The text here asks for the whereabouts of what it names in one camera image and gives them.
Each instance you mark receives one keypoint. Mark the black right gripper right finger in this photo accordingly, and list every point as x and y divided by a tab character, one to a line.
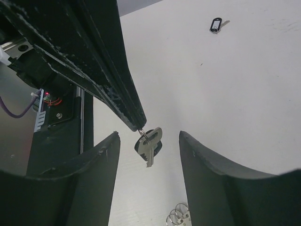
221	192

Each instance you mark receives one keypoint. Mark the left white cable duct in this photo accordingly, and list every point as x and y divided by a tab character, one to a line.
41	113

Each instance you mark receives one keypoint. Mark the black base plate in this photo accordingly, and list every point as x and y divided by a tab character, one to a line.
67	132

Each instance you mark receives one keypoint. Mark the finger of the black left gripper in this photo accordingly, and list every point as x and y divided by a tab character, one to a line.
82	41

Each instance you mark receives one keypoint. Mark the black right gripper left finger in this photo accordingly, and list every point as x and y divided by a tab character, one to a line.
76	193

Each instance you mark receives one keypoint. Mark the black tag silver key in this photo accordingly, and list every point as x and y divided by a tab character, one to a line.
149	144

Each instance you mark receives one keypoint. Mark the metal disc with key rings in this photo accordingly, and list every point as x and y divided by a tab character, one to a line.
179	216

